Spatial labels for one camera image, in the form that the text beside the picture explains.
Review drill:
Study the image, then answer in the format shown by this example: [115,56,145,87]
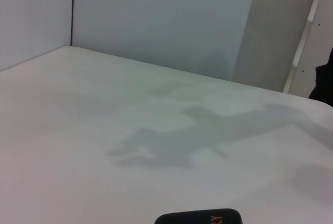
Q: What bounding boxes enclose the black glasses case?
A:
[153,208,245,224]

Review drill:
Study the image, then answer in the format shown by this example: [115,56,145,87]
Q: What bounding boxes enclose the white perforated frame post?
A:
[283,0,333,95]

